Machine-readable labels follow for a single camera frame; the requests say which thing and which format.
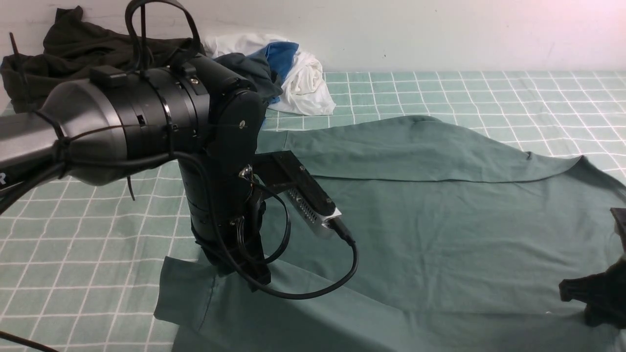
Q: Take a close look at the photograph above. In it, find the blue crumpled garment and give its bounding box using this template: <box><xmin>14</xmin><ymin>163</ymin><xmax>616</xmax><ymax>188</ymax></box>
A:
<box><xmin>259</xmin><ymin>42</ymin><xmax>299</xmax><ymax>111</ymax></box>

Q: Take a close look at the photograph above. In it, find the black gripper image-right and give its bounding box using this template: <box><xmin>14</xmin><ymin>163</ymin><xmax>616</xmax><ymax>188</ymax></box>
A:
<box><xmin>559</xmin><ymin>207</ymin><xmax>626</xmax><ymax>329</ymax></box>

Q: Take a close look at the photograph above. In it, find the silver wrist camera image-left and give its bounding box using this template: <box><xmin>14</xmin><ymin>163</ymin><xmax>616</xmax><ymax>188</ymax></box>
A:
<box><xmin>252</xmin><ymin>151</ymin><xmax>343</xmax><ymax>240</ymax></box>

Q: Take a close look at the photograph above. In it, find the white crumpled garment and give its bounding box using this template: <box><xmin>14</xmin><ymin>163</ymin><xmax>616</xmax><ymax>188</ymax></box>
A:
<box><xmin>205</xmin><ymin>33</ymin><xmax>337</xmax><ymax>116</ymax></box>

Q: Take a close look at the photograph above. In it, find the dark grey crumpled garment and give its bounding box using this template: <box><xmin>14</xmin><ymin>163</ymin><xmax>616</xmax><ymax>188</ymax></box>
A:
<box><xmin>214</xmin><ymin>53</ymin><xmax>283</xmax><ymax>105</ymax></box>

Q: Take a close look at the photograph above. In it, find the dark olive crumpled garment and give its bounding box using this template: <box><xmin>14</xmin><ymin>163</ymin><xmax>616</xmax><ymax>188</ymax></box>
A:
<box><xmin>1</xmin><ymin>0</ymin><xmax>205</xmax><ymax>114</ymax></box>

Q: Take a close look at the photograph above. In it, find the black camera cable image-left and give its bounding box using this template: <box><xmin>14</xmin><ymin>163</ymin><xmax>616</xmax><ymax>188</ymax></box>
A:
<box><xmin>212</xmin><ymin>165</ymin><xmax>359</xmax><ymax>300</ymax></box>

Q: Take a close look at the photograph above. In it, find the checkered green tablecloth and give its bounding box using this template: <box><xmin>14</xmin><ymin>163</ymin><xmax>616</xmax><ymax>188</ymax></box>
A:
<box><xmin>0</xmin><ymin>71</ymin><xmax>626</xmax><ymax>352</ymax></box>

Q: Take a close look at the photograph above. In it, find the green long-sleeve top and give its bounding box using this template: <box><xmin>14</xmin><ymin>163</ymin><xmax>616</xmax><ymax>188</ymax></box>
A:
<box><xmin>155</xmin><ymin>116</ymin><xmax>625</xmax><ymax>352</ymax></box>

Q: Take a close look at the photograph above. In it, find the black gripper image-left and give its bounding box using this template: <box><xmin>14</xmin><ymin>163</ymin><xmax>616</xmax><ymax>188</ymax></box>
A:
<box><xmin>177</xmin><ymin>152</ymin><xmax>272</xmax><ymax>286</ymax></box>

